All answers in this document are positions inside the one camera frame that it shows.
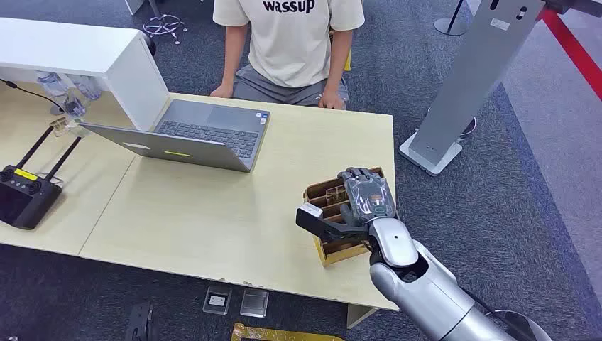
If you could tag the black remote controller with antennas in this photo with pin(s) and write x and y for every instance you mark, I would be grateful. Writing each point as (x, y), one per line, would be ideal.
(23, 197)

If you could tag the grey kiosk stand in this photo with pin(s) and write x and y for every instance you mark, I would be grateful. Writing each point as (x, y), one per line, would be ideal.
(475, 70)

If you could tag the person's right forearm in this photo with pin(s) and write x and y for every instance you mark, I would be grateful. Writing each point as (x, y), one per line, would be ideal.
(233, 63)

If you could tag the small clear acrylic stand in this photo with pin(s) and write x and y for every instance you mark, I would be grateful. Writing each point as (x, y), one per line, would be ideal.
(60, 126)

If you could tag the gold frame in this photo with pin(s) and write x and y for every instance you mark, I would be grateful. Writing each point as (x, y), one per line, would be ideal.
(277, 335)

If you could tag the metal floor socket cover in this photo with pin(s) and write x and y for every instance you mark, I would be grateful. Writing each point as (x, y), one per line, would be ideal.
(254, 303)

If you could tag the floor socket box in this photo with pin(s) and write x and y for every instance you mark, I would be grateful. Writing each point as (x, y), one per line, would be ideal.
(217, 300)

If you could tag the person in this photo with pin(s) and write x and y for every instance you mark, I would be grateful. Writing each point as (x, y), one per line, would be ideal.
(291, 42)

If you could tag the grey laptop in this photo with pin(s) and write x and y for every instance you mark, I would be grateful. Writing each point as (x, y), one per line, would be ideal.
(207, 129)

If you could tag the clear plastic water bottle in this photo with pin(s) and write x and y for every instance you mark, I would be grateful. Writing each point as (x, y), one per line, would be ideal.
(51, 84)
(88, 87)
(74, 106)

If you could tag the person's right hand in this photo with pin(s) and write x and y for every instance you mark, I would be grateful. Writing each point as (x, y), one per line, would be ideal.
(222, 91)

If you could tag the white desk shelf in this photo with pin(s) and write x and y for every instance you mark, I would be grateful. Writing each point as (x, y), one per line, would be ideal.
(127, 70)

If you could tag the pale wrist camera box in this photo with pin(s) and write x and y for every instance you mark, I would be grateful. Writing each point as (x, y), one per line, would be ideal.
(311, 211)

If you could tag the stanchion pole with round base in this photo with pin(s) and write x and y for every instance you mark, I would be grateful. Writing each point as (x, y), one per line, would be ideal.
(449, 26)

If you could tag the wooden slotted card box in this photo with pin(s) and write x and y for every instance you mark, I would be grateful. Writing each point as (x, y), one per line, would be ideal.
(336, 252)

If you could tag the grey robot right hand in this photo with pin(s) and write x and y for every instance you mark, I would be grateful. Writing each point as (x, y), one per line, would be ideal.
(369, 197)

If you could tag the person's left forearm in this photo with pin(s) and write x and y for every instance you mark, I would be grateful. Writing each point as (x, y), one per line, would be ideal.
(339, 68)

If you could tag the red barrier belt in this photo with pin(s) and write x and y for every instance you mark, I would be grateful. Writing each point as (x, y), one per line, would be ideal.
(571, 49)

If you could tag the person's left hand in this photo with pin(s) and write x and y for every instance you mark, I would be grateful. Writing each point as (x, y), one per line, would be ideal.
(331, 100)

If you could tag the black device on floor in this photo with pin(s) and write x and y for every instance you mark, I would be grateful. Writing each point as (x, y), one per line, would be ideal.
(140, 322)

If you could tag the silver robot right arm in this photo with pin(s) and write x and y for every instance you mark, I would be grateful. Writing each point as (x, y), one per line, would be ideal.
(437, 292)

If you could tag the chrome chair base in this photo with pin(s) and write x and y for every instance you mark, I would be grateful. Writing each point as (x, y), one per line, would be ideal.
(162, 26)

